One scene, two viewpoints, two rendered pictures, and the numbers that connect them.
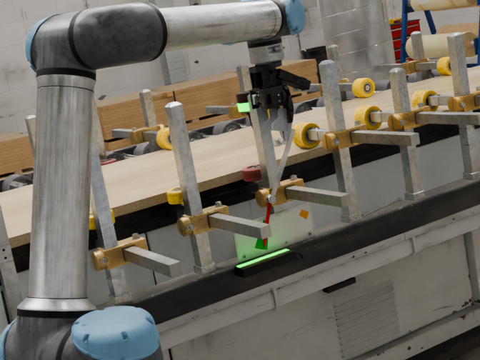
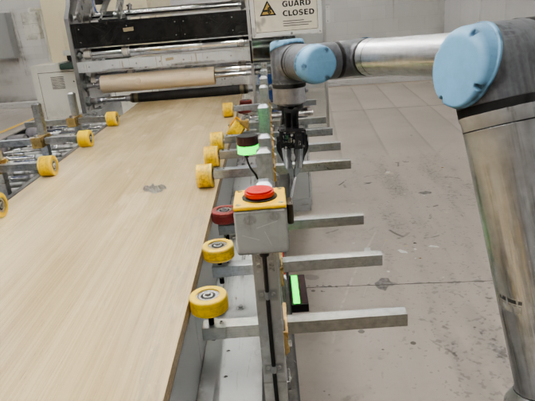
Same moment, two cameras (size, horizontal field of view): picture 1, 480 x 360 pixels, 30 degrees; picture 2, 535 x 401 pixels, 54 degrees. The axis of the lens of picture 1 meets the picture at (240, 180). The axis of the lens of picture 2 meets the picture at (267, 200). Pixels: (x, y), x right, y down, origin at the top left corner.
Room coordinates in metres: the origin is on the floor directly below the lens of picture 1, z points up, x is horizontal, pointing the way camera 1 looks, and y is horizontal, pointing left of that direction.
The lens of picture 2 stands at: (1.69, 1.15, 1.46)
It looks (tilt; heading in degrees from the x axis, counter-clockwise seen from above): 20 degrees down; 301
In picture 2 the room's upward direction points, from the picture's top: 5 degrees counter-clockwise
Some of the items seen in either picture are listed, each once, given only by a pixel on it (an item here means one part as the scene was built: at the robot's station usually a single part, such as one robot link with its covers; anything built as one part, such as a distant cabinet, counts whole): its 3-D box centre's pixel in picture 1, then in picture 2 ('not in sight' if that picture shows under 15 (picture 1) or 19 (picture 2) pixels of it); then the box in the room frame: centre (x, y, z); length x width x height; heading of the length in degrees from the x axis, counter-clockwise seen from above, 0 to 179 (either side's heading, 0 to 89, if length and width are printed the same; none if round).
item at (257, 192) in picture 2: not in sight; (259, 195); (2.04, 0.58, 1.22); 0.04 x 0.04 x 0.02
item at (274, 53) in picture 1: (267, 54); (290, 95); (2.35, -0.13, 1.23); 0.10 x 0.09 x 0.05; 30
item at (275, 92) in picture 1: (269, 86); (291, 126); (2.35, -0.12, 1.15); 0.09 x 0.08 x 0.12; 120
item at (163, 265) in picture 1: (136, 256); (304, 324); (2.14, 0.29, 0.82); 0.44 x 0.03 x 0.04; 30
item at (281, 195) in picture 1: (279, 192); not in sight; (2.43, -0.10, 0.85); 0.14 x 0.06 x 0.05; 120
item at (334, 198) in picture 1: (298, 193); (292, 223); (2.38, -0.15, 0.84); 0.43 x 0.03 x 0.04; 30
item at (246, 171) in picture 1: (258, 184); (226, 225); (2.56, -0.05, 0.85); 0.08 x 0.08 x 0.11
